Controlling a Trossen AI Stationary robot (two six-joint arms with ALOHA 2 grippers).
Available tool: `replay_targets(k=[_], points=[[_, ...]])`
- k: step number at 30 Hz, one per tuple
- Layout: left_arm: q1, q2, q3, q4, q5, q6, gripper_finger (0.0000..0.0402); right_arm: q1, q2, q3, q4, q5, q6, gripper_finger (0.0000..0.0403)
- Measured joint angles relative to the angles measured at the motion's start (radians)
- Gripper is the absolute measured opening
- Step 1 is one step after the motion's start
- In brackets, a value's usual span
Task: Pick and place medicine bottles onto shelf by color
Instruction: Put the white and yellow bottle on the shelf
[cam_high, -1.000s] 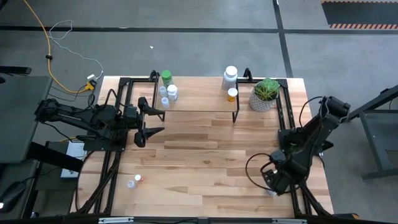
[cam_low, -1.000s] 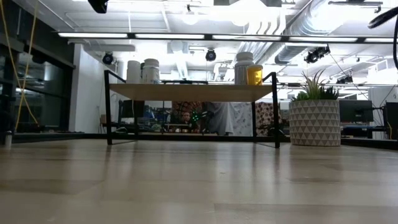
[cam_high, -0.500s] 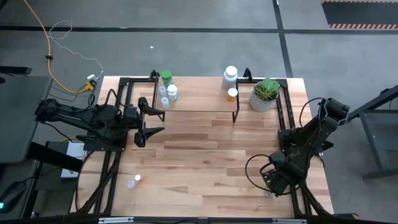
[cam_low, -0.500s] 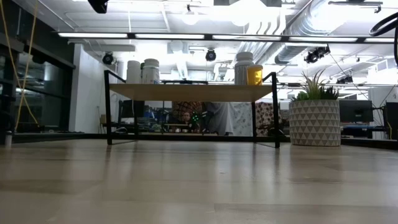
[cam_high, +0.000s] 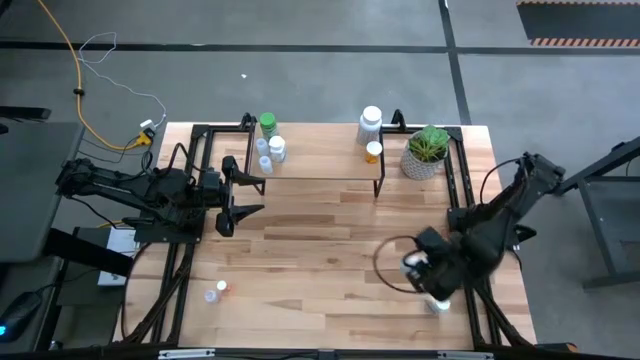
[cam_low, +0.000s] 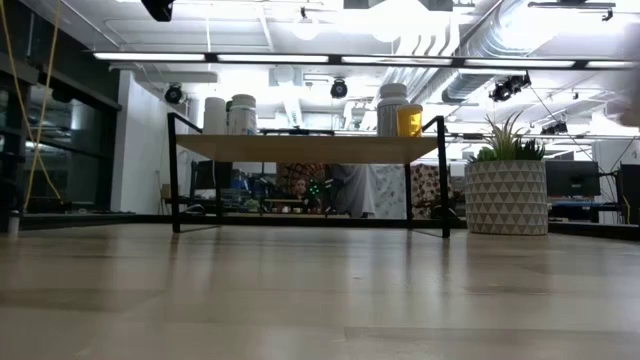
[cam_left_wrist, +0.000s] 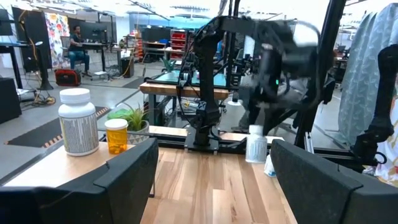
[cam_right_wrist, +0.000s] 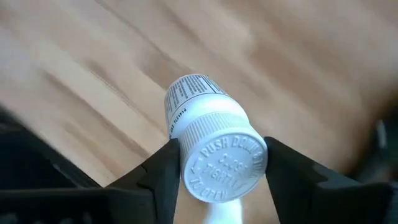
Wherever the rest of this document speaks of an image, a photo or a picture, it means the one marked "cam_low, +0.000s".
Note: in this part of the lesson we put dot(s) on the large white medicine bottle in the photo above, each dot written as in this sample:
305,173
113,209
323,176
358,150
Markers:
387,112

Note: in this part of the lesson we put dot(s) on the medium clear bottle white cap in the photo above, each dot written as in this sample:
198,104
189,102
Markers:
243,115

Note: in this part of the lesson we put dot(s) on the larger orange pill bottle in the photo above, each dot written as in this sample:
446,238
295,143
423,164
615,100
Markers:
410,121

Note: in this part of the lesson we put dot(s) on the small clear bottle white cap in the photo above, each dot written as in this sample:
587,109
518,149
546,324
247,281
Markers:
215,116

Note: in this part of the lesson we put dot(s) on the person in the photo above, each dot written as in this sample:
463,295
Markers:
300,188

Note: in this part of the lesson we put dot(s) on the brown patterned panel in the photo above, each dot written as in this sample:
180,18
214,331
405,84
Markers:
290,171

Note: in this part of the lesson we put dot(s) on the grey hanging cloth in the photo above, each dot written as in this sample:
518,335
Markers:
354,190

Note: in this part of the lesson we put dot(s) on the white patterned hanging cloth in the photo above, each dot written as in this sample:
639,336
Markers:
392,190

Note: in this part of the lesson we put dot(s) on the floral hanging cloth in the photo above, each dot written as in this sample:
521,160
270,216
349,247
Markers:
426,187

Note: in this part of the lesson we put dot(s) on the black computer monitor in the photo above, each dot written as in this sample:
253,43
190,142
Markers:
631,192
572,178
212,174

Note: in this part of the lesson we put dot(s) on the round white ceiling lamp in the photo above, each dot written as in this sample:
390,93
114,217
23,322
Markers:
306,27

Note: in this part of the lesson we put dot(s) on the white triangle-patterned pot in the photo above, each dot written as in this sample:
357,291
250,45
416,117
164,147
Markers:
506,197

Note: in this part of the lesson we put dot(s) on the green succulent plant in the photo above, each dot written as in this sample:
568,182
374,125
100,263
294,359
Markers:
507,145

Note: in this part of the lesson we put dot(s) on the long linear ceiling light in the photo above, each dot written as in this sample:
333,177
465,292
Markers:
150,56

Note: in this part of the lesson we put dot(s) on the small white grey cylinder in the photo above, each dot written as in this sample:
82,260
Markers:
13,224

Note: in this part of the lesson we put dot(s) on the wooden shelf black frame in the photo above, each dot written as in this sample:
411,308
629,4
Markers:
300,149

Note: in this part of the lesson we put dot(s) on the silver ventilation duct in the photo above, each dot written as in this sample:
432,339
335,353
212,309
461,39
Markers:
465,87

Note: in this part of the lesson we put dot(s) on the black left rig frame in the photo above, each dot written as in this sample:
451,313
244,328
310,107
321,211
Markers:
100,221

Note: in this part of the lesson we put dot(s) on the black rig frame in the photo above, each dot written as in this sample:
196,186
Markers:
100,221
595,231

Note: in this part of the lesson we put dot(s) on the black overhead mount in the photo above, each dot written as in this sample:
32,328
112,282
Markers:
158,8

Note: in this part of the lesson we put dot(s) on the black right rig frame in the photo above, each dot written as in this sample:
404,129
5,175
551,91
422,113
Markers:
595,231

